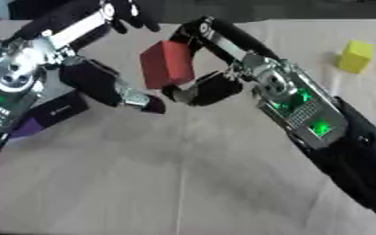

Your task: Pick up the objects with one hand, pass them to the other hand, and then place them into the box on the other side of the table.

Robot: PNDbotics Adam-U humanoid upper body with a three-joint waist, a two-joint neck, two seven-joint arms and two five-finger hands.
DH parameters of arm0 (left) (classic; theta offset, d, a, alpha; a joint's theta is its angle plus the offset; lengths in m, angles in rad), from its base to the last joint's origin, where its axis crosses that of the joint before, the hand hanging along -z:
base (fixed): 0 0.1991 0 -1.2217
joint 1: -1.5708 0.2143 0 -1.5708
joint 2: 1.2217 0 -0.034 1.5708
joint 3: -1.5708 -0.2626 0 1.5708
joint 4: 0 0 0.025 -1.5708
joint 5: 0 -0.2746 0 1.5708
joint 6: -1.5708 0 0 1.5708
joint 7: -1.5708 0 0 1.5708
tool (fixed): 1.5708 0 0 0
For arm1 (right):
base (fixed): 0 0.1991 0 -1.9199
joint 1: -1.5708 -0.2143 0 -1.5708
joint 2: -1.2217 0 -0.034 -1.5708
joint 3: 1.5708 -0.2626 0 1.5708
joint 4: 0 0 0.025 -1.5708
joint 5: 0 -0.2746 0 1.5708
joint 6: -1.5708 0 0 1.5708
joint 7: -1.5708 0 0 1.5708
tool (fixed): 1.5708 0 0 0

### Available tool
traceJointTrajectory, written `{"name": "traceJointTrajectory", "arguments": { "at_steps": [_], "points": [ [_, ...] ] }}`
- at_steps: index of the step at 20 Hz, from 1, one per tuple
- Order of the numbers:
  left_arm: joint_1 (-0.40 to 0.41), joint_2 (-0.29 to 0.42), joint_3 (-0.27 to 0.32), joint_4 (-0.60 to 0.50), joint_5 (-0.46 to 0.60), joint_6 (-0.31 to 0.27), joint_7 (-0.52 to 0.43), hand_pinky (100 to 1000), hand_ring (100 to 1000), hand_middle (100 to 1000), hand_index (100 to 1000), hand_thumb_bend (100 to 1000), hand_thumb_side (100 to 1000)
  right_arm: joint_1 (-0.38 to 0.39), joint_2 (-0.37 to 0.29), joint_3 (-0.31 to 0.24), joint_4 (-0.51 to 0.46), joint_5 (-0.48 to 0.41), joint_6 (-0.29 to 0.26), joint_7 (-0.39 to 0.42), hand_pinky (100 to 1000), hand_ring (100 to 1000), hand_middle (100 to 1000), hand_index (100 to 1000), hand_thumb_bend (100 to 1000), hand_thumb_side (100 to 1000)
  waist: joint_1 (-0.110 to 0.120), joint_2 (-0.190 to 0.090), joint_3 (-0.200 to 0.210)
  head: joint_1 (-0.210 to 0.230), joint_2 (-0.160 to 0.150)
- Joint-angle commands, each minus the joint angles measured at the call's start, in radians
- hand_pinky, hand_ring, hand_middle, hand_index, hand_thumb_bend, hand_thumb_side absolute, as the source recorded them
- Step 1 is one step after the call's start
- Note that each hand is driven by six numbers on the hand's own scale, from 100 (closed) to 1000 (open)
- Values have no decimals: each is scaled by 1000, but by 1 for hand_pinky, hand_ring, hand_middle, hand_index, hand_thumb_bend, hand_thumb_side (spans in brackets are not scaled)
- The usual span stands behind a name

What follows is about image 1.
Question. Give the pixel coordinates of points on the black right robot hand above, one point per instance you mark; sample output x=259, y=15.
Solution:
x=218, y=87

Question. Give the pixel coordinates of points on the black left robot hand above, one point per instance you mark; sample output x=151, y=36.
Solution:
x=87, y=76

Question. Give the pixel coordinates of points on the red block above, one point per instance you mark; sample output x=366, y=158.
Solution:
x=167, y=65

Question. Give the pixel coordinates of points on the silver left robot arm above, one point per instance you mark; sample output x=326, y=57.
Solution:
x=9, y=73

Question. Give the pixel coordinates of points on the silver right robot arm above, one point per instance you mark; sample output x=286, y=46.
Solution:
x=309, y=119

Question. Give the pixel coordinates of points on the yellow block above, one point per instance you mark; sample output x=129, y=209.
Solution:
x=355, y=56

